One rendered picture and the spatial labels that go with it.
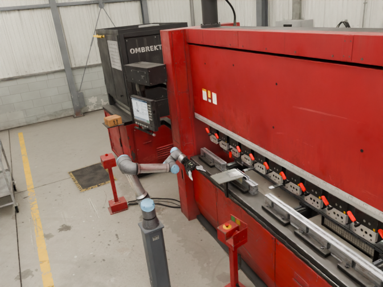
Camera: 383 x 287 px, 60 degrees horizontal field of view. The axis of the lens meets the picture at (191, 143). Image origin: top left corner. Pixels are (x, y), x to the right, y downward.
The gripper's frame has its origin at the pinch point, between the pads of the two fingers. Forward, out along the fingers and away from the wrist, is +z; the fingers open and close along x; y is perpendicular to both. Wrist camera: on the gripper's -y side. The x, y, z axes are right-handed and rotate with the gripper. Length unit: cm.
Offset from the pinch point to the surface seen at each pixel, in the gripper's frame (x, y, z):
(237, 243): -6, -24, 57
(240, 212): 26, -38, 35
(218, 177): 28.6, -24.5, -0.2
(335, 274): 3, 24, 120
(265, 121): 44, 53, 17
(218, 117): 60, 5, -40
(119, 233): -42, -161, -73
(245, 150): 46.0, 10.3, 7.9
